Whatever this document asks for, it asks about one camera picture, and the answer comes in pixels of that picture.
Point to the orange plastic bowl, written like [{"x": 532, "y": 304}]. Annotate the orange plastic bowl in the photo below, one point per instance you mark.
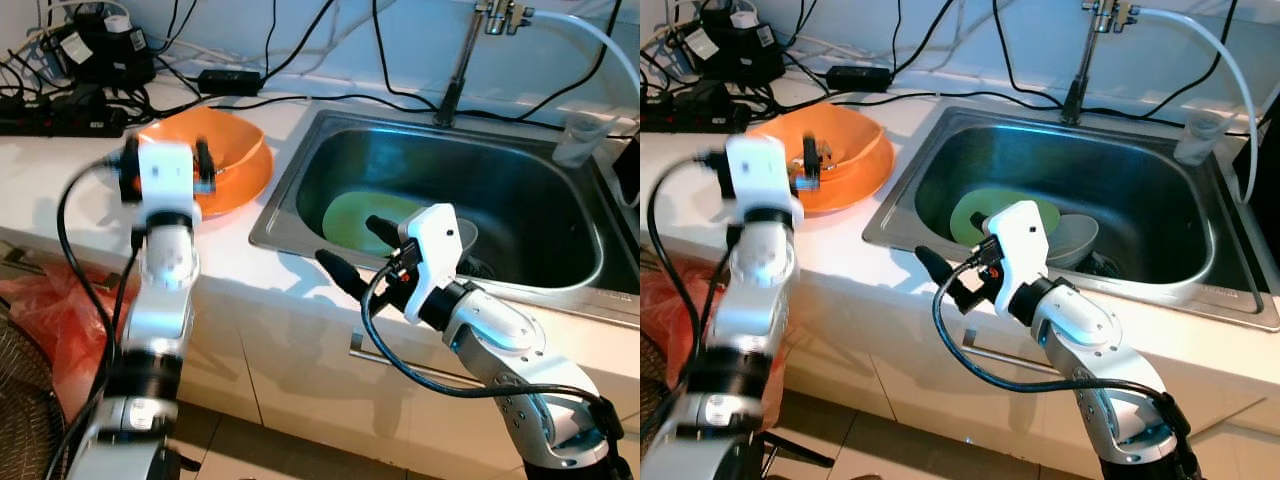
[
  {"x": 225, "y": 145},
  {"x": 850, "y": 140}
]

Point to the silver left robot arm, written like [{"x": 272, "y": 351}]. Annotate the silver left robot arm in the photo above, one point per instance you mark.
[
  {"x": 165, "y": 300},
  {"x": 755, "y": 300}
]

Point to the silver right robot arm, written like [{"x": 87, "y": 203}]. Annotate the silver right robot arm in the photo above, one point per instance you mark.
[
  {"x": 1090, "y": 330},
  {"x": 510, "y": 335}
]

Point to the green plate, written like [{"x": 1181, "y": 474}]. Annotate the green plate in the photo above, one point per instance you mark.
[
  {"x": 965, "y": 215},
  {"x": 350, "y": 222}
]

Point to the grey bowl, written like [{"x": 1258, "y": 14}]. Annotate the grey bowl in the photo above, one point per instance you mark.
[
  {"x": 465, "y": 235},
  {"x": 1075, "y": 238}
]

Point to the black power adapter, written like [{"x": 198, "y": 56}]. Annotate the black power adapter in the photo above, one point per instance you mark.
[
  {"x": 858, "y": 78},
  {"x": 230, "y": 81}
]

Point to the black power strip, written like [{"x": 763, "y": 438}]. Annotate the black power strip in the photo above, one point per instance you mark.
[
  {"x": 700, "y": 110},
  {"x": 70, "y": 118}
]

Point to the black device with white labels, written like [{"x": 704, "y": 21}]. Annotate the black device with white labels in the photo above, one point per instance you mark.
[
  {"x": 100, "y": 50},
  {"x": 735, "y": 45}
]

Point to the stainless steel sink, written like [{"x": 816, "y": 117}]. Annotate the stainless steel sink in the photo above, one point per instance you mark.
[
  {"x": 520, "y": 190},
  {"x": 1150, "y": 190}
]

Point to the metal faucet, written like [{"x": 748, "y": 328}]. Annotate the metal faucet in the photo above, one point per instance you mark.
[
  {"x": 460, "y": 60},
  {"x": 1085, "y": 55}
]

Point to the clear plastic cup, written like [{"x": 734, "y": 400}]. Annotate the clear plastic cup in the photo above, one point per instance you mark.
[
  {"x": 580, "y": 140},
  {"x": 1200, "y": 138}
]

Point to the red plastic bag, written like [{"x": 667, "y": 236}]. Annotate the red plastic bag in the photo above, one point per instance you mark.
[
  {"x": 50, "y": 320},
  {"x": 665, "y": 320}
]

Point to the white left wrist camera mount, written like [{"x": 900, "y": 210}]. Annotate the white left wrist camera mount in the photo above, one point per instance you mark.
[
  {"x": 166, "y": 178},
  {"x": 760, "y": 172}
]

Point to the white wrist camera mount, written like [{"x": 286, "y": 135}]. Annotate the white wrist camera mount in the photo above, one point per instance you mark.
[
  {"x": 760, "y": 172},
  {"x": 1018, "y": 250},
  {"x": 166, "y": 178},
  {"x": 435, "y": 255}
]

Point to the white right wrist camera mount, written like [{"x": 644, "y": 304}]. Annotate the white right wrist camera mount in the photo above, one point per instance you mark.
[
  {"x": 1018, "y": 250},
  {"x": 435, "y": 255}
]

